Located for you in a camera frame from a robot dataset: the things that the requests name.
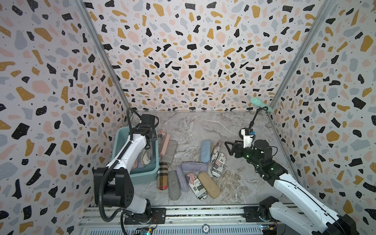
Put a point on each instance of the tan case behind blue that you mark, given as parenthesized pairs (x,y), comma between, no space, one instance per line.
(212,149)

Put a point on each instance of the plaid tartan glasses case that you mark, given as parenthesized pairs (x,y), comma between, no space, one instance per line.
(162,177)

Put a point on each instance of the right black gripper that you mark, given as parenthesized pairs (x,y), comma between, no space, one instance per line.
(238,146)

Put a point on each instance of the teal plastic storage box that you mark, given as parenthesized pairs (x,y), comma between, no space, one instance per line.
(146,174)

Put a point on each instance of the grey-beige glasses case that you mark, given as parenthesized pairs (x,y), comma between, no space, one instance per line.
(170,152)

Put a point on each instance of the purple felt case diagonal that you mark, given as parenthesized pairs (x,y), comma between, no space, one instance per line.
(182,179)

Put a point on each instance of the purple felt case horizontal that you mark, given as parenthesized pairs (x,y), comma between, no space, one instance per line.
(194,167)

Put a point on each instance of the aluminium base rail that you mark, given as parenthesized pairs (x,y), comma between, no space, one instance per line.
(186,220)

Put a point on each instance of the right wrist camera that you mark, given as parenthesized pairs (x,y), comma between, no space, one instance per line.
(248,136)

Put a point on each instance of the newspaper flag case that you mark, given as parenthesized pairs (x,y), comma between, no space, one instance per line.
(161,134)
(215,152)
(196,186)
(218,167)

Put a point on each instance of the grey felt case front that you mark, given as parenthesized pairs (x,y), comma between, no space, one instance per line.
(173,186)

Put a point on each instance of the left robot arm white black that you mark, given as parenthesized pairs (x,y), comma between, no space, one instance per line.
(114,190)

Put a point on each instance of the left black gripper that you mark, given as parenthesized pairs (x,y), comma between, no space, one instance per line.
(148,140)

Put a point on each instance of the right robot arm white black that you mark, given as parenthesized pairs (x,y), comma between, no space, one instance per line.
(316,219)

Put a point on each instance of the light blue felt case right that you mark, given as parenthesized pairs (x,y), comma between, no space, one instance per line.
(205,156)

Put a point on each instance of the grey felt case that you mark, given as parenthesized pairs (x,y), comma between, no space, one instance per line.
(173,186)
(145,158)

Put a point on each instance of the newspaper flag case front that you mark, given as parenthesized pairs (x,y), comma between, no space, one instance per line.
(196,186)

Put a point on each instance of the tan felt case front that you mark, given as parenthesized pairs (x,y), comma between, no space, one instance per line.
(210,186)

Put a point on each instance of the pink glasses case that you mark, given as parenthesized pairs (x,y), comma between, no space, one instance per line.
(135,165)
(163,144)

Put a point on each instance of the green microphone on black stand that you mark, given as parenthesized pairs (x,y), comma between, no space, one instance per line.
(260,107)

